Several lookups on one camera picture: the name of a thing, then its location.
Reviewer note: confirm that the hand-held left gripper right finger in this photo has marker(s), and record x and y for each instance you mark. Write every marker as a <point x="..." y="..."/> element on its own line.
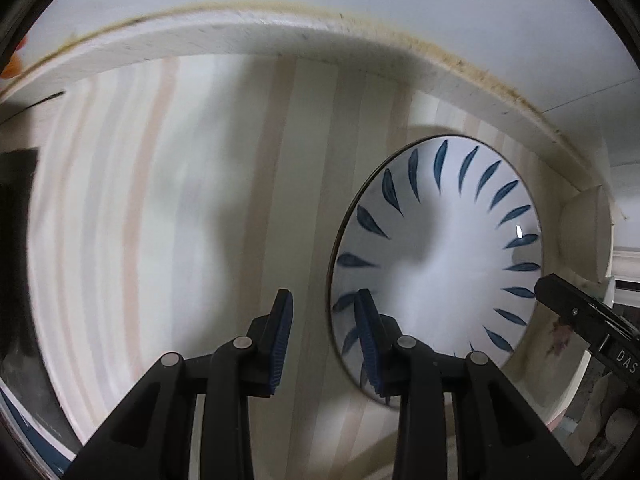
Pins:
<point x="367" y="345"/>

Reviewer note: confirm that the group of colourful wall stickers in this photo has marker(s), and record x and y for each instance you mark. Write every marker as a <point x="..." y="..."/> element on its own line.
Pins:
<point x="11" y="62"/>

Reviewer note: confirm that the white plate blue leaf pattern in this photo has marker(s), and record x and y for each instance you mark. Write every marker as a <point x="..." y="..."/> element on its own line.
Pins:
<point x="450" y="260"/>

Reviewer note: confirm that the person's right hand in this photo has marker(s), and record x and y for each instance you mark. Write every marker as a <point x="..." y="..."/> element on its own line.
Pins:
<point x="617" y="422"/>

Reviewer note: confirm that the striped cloth with cat print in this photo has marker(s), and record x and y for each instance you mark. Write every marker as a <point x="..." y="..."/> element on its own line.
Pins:
<point x="175" y="210"/>

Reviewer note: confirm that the black induction cooktop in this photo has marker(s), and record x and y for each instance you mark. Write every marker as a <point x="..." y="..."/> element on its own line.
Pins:
<point x="15" y="260"/>

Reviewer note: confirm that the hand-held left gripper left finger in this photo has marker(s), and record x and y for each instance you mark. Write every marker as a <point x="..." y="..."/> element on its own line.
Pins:
<point x="280" y="340"/>

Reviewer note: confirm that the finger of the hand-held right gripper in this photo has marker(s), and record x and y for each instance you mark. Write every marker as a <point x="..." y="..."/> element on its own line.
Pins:
<point x="565" y="302"/>

